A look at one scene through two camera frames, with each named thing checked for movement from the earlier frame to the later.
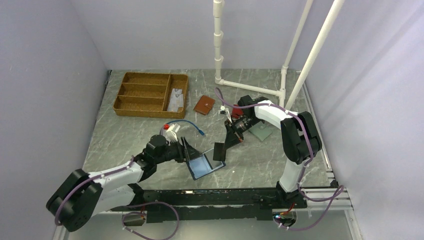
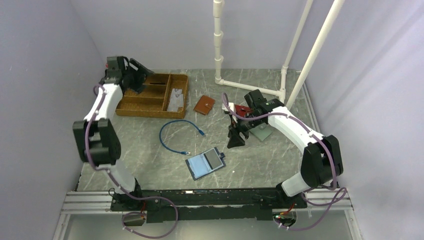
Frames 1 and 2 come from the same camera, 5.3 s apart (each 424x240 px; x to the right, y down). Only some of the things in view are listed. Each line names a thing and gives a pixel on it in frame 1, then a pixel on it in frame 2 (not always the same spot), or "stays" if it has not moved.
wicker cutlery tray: x=146 y=94 stays
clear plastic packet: x=175 y=91 stays
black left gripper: x=185 y=151 → x=141 y=74
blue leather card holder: x=204 y=164 stays
